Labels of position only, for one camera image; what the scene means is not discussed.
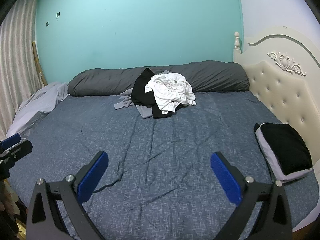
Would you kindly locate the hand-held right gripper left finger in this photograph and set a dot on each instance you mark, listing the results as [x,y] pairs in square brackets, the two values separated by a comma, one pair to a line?
[92,177]

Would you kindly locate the light lavender blanket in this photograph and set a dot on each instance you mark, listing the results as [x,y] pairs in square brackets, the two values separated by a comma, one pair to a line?
[37,105]

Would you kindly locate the crumpled white garment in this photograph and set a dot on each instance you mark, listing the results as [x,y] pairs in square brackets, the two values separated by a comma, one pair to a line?
[175,75]

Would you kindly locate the cream curtain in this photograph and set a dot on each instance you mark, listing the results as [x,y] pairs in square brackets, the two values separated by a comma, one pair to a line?
[17,55]

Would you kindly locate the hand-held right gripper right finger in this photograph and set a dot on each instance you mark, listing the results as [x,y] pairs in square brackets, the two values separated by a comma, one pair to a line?
[225,177]

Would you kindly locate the stack of folded clothes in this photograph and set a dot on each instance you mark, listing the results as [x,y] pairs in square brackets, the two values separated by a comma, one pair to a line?
[270,160]

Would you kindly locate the blue patterned bedspread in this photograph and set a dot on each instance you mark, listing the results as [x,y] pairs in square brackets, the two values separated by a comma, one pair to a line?
[160,142]

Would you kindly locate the dark grey bolster pillow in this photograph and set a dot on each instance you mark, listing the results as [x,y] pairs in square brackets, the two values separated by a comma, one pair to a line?
[212,76]

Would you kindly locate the cream tufted headboard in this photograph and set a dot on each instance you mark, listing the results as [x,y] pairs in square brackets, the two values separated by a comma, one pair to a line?
[275,85]

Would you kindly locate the wooden strip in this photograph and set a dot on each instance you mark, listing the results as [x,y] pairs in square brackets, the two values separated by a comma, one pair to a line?
[37,60]

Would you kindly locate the white long-sleeve shirt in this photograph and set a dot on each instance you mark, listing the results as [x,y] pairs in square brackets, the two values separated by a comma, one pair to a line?
[170,97]

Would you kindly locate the crumpled black garment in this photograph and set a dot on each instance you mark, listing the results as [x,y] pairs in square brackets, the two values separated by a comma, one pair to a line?
[140,90]

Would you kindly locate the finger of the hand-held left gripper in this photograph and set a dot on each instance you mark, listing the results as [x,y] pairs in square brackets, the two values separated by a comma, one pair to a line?
[10,139]
[21,148]

